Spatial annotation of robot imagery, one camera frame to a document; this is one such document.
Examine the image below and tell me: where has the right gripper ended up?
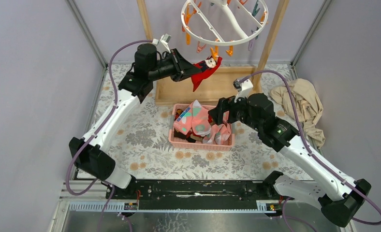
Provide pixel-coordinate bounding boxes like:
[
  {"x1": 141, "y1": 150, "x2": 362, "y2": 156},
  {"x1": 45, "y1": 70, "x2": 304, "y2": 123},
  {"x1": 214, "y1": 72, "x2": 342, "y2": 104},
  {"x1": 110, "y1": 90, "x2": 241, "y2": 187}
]
[{"x1": 207, "y1": 89, "x2": 262, "y2": 131}]

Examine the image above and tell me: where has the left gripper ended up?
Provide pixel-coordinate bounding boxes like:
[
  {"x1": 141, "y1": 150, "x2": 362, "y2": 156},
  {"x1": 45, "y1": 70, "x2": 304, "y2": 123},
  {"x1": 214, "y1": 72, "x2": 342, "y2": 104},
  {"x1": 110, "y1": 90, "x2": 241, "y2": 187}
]
[{"x1": 147, "y1": 48, "x2": 200, "y2": 82}]

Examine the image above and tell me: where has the wooden hanger stand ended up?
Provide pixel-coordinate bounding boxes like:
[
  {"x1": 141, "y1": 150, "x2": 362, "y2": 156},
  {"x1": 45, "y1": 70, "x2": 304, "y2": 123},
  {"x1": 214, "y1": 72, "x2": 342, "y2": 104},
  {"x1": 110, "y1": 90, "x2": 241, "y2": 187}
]
[{"x1": 155, "y1": 0, "x2": 289, "y2": 106}]

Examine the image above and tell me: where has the pink plastic basket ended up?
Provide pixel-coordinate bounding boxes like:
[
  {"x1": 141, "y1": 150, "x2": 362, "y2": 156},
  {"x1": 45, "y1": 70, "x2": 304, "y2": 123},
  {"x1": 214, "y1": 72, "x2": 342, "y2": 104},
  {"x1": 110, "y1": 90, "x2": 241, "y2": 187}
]
[{"x1": 168, "y1": 103, "x2": 235, "y2": 151}]

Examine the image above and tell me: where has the brown argyle sock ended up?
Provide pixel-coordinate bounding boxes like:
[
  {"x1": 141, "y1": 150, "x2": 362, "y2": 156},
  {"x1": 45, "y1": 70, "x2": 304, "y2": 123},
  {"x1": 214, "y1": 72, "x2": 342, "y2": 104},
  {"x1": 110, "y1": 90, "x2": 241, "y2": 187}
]
[{"x1": 174, "y1": 129, "x2": 204, "y2": 143}]

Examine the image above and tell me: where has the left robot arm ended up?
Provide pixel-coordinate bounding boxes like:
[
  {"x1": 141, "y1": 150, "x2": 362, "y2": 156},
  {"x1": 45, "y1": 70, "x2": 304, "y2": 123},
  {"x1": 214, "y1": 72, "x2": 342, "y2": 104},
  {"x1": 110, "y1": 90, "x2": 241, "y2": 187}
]
[{"x1": 69, "y1": 41, "x2": 201, "y2": 199}]

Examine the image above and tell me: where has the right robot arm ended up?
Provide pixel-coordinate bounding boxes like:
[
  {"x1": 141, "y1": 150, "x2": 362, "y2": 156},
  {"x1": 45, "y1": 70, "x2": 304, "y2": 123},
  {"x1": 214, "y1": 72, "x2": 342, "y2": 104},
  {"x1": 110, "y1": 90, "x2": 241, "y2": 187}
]
[{"x1": 208, "y1": 94, "x2": 371, "y2": 228}]

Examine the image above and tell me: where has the white round clip hanger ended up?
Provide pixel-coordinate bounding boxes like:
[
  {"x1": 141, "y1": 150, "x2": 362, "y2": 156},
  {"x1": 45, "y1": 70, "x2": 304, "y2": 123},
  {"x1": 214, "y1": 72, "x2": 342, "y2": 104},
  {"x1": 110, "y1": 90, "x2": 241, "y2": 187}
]
[{"x1": 181, "y1": 0, "x2": 269, "y2": 57}]

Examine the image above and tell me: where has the beige crumpled cloth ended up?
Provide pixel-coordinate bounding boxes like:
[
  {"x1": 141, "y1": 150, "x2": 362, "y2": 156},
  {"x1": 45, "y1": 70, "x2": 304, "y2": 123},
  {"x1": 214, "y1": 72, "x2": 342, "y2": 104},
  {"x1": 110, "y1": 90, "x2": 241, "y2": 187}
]
[{"x1": 270, "y1": 78, "x2": 325, "y2": 148}]

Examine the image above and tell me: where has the floral table mat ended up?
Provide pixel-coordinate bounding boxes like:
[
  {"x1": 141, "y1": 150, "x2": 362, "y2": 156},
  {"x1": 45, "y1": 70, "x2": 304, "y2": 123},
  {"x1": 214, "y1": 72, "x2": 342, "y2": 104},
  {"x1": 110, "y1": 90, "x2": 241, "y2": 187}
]
[{"x1": 77, "y1": 62, "x2": 321, "y2": 181}]

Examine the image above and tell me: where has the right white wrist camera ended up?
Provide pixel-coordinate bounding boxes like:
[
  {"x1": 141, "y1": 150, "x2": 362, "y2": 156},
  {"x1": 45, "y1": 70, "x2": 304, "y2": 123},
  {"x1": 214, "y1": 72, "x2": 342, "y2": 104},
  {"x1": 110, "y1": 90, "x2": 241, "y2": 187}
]
[{"x1": 233, "y1": 77, "x2": 253, "y2": 103}]

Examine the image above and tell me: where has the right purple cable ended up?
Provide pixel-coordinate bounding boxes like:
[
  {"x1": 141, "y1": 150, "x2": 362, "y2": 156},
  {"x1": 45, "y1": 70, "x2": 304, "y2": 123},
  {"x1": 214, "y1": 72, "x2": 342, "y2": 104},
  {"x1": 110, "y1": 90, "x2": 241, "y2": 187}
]
[{"x1": 234, "y1": 70, "x2": 381, "y2": 232}]

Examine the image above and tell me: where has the purple cable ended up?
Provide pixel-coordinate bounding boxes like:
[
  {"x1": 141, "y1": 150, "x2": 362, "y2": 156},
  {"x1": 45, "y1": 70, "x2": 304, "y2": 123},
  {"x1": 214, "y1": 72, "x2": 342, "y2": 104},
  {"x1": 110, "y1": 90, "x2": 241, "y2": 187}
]
[
  {"x1": 234, "y1": 70, "x2": 381, "y2": 232},
  {"x1": 65, "y1": 40, "x2": 156, "y2": 232}
]

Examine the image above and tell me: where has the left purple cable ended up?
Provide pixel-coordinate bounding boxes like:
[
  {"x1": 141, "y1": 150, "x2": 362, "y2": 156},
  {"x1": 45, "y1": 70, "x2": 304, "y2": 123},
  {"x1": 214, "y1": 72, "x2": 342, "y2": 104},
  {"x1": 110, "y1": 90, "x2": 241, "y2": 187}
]
[{"x1": 65, "y1": 40, "x2": 156, "y2": 232}]

